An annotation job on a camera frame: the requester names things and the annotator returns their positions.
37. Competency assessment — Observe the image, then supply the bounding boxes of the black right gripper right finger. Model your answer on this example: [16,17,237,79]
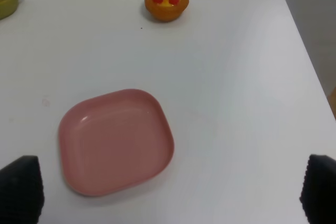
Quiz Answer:
[300,154,335,223]

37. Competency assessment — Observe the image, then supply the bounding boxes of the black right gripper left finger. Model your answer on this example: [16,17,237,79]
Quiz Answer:
[1,155,45,223]

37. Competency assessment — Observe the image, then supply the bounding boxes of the pink square plate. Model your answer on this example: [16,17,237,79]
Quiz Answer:
[58,89,174,197]

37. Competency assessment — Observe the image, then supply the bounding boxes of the yellow corn cob toy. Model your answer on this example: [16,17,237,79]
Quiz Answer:
[0,0,19,20]

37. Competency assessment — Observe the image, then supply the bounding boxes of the orange fruit tart toy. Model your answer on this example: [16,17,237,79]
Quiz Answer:
[144,0,189,22]

